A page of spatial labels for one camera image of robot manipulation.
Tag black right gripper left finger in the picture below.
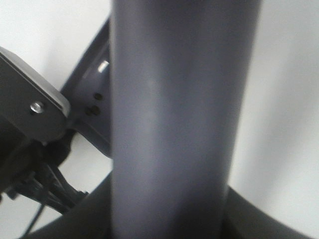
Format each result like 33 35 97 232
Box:
25 173 112 239

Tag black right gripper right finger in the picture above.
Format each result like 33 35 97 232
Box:
223 187 310 239

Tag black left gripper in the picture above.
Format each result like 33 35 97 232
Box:
0 119 87 214

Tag grey plastic dustpan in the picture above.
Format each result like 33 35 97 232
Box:
61 20 111 157

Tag grey hand brush black bristles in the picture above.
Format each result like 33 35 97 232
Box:
110 0 261 239

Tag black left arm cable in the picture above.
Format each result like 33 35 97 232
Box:
23 201 47 236

